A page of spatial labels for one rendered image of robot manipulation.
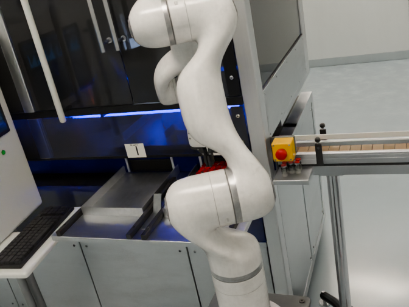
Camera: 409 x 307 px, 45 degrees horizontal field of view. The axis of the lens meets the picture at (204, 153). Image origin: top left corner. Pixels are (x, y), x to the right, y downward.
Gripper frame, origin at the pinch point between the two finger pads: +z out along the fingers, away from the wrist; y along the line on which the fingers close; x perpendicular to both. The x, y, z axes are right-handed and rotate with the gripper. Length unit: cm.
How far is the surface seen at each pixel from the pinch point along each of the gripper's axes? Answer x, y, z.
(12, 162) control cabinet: -9, 90, 4
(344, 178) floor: -187, -17, 109
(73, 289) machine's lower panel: -23, 97, 82
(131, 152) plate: -23.1, 42.8, 7.4
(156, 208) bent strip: -0.3, 24.2, 19.0
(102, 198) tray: -9, 52, 20
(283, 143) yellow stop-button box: -22.8, -19.1, 5.6
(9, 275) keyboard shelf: 29, 71, 29
